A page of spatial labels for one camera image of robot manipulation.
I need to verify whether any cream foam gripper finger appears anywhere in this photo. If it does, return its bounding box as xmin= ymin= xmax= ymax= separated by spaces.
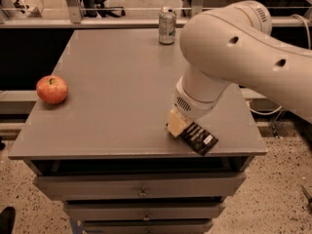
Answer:
xmin=167 ymin=108 xmax=192 ymax=137

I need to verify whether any black rxbar chocolate wrapper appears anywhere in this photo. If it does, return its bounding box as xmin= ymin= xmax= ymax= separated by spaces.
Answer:
xmin=179 ymin=122 xmax=218 ymax=156

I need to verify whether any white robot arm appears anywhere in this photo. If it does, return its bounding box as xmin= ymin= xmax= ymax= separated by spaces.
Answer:
xmin=168 ymin=1 xmax=312 ymax=137

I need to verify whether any grey drawer cabinet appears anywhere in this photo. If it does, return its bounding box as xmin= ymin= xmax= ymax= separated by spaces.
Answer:
xmin=8 ymin=27 xmax=268 ymax=234

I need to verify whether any top grey drawer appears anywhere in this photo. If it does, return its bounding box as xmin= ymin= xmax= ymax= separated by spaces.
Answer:
xmin=33 ymin=172 xmax=246 ymax=201

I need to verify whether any grey drawer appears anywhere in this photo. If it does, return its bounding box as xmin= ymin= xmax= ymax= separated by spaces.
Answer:
xmin=33 ymin=172 xmax=246 ymax=201
xmin=83 ymin=219 xmax=213 ymax=234
xmin=63 ymin=202 xmax=225 ymax=221

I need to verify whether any silver green soda can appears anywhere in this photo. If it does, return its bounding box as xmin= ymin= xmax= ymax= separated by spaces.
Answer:
xmin=159 ymin=6 xmax=176 ymax=45

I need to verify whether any red apple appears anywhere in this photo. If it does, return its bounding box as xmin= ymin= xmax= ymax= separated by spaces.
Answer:
xmin=36 ymin=75 xmax=68 ymax=104

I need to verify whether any middle grey drawer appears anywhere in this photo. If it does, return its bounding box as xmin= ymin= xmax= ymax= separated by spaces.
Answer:
xmin=63 ymin=202 xmax=225 ymax=221

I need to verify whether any bottom grey drawer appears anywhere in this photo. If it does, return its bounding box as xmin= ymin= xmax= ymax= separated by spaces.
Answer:
xmin=83 ymin=219 xmax=213 ymax=234

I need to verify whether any grey metal railing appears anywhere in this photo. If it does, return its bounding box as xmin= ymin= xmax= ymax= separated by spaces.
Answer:
xmin=0 ymin=0 xmax=312 ymax=29

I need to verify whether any black shoe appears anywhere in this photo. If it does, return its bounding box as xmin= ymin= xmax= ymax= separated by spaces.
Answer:
xmin=0 ymin=207 xmax=16 ymax=234

